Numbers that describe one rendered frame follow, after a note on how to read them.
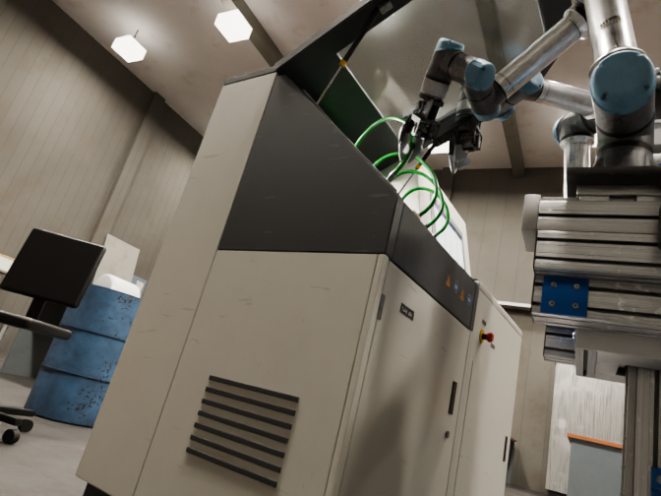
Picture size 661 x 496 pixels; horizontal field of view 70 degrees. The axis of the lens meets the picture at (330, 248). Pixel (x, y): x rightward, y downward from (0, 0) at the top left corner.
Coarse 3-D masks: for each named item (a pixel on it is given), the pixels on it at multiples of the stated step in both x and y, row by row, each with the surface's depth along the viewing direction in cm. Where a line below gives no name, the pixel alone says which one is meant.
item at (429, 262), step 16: (400, 224) 118; (416, 224) 126; (400, 240) 118; (416, 240) 126; (432, 240) 134; (400, 256) 118; (416, 256) 126; (432, 256) 134; (448, 256) 144; (416, 272) 126; (432, 272) 135; (448, 272) 144; (464, 272) 157; (432, 288) 135; (448, 288) 145; (464, 288) 157; (448, 304) 145; (464, 304) 157; (464, 320) 157
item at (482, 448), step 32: (416, 160) 208; (416, 192) 201; (480, 320) 171; (480, 352) 172; (512, 352) 209; (480, 384) 172; (512, 384) 210; (480, 416) 172; (480, 448) 173; (480, 480) 173
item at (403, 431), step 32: (384, 288) 112; (416, 288) 126; (384, 320) 112; (416, 320) 126; (448, 320) 145; (384, 352) 112; (416, 352) 127; (448, 352) 145; (384, 384) 112; (416, 384) 127; (448, 384) 146; (384, 416) 112; (416, 416) 127; (448, 416) 146; (352, 448) 101; (384, 448) 113; (416, 448) 128; (448, 448) 147; (352, 480) 101; (384, 480) 113; (416, 480) 128
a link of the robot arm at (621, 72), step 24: (576, 0) 128; (600, 0) 110; (624, 0) 109; (600, 24) 108; (624, 24) 106; (600, 48) 106; (624, 48) 101; (600, 72) 100; (624, 72) 98; (648, 72) 95; (600, 96) 100; (624, 96) 97; (648, 96) 97; (600, 120) 106; (624, 120) 102; (648, 120) 104
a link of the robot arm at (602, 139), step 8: (640, 128) 104; (648, 128) 106; (600, 136) 112; (608, 136) 109; (616, 136) 107; (624, 136) 107; (632, 136) 106; (640, 136) 106; (648, 136) 107; (600, 144) 112; (648, 144) 106
